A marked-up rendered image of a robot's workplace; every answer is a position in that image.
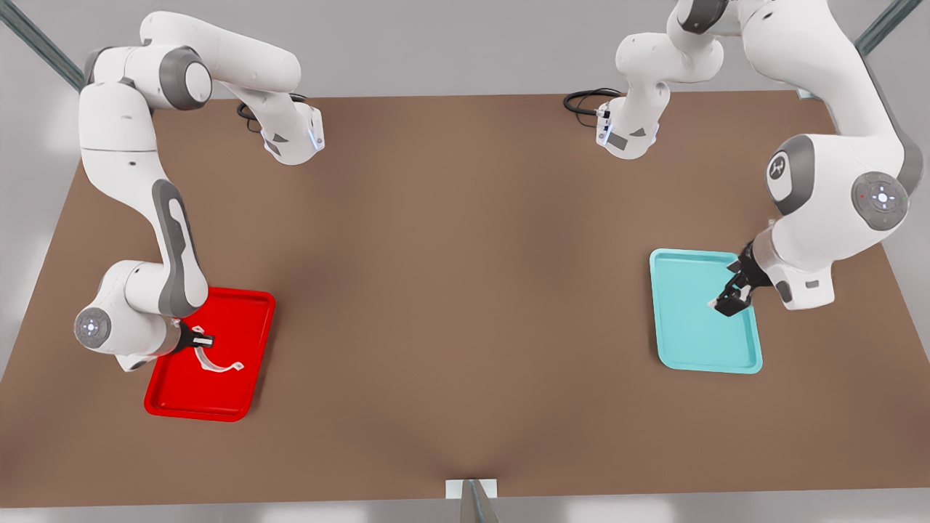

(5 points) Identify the cyan tray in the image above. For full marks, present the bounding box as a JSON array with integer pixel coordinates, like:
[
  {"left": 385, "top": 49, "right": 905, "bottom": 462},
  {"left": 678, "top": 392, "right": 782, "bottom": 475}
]
[{"left": 649, "top": 248, "right": 764, "bottom": 375}]

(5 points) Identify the red tray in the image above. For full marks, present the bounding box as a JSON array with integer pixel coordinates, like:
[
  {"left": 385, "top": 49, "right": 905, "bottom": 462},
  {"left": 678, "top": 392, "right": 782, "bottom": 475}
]
[{"left": 144, "top": 287, "right": 277, "bottom": 423}]

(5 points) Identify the white drainage pipe clamp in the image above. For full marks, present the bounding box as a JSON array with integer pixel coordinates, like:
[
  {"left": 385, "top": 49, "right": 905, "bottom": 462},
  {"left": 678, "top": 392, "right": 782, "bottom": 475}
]
[{"left": 192, "top": 326, "right": 245, "bottom": 376}]

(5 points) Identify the black cable loop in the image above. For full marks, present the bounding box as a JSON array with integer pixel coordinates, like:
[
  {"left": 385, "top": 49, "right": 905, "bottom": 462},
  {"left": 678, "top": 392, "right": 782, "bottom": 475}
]
[
  {"left": 237, "top": 93, "right": 309, "bottom": 134},
  {"left": 563, "top": 88, "right": 624, "bottom": 130}
]

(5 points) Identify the silver frame post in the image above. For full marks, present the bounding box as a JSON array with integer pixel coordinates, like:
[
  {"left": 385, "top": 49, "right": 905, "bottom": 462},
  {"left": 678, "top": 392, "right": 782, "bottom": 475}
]
[
  {"left": 797, "top": 0, "right": 925, "bottom": 100},
  {"left": 445, "top": 478, "right": 501, "bottom": 523},
  {"left": 0, "top": 0, "right": 86, "bottom": 92}
]

